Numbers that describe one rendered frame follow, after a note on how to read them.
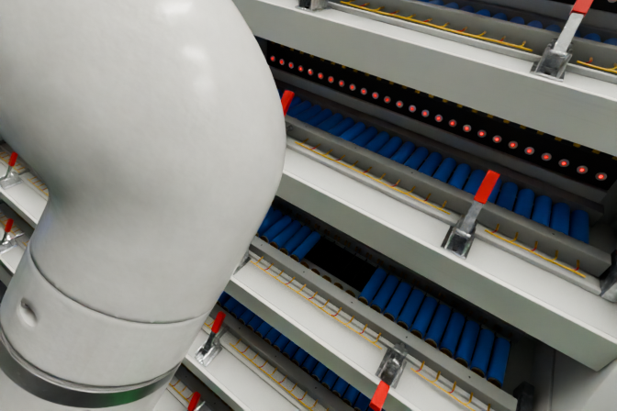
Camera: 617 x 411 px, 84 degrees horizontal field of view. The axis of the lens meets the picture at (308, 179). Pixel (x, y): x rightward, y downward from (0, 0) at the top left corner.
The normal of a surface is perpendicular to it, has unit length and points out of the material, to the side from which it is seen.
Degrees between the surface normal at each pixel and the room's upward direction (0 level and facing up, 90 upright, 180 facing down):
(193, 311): 95
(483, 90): 113
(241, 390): 23
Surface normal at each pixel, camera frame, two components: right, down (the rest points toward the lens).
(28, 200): 0.11, -0.78
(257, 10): -0.56, 0.47
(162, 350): 0.65, 0.48
